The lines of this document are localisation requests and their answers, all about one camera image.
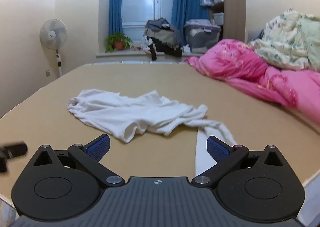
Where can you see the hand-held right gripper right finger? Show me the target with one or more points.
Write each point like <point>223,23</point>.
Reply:
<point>218,149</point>

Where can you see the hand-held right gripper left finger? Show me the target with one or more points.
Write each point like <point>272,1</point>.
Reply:
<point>98,148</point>

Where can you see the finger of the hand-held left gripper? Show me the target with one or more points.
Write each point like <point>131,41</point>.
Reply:
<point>15,149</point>

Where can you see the white t-shirt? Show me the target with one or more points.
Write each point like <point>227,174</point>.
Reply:
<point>112,112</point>

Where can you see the pile of dark clothes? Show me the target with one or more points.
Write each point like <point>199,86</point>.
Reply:
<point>162,35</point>

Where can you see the pink blanket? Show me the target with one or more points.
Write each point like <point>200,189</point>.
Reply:
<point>232,61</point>

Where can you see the windowsill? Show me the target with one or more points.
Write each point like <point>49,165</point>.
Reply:
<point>120,53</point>

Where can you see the potted green plant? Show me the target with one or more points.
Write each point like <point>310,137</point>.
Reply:
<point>118,41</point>

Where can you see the clear plastic storage box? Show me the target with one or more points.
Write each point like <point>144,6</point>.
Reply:
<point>201,35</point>

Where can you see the white standing fan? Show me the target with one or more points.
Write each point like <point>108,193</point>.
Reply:
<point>53,33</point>

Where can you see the pale green floral quilt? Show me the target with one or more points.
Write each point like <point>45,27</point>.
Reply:
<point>285,39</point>

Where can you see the wooden shelf unit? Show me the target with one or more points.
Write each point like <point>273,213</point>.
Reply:
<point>233,4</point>

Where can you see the window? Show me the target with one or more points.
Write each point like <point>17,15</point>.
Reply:
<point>147,4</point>

